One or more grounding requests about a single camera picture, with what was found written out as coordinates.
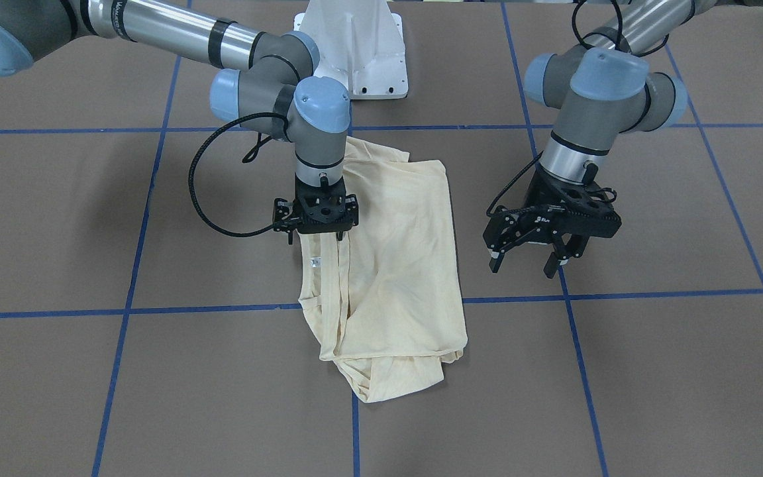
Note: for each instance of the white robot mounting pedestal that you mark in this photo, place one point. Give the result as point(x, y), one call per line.
point(361, 44)

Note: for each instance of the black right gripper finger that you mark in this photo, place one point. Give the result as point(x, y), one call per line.
point(349, 216)
point(287, 217)

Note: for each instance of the left gripper camera bracket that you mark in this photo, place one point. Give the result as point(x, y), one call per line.
point(583, 211)

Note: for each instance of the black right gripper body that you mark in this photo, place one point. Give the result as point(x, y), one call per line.
point(281, 216)

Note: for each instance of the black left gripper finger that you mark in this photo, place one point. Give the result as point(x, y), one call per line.
point(563, 251)
point(510, 228)

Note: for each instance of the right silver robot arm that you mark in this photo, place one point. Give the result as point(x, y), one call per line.
point(264, 82)

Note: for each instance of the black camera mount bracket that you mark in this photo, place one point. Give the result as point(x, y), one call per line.
point(318, 228)

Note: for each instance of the beige long-sleeve printed shirt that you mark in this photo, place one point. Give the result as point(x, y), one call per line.
point(384, 301)

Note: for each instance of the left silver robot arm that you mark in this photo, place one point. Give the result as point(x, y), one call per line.
point(602, 87)

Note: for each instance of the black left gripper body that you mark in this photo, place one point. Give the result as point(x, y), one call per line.
point(535, 196)

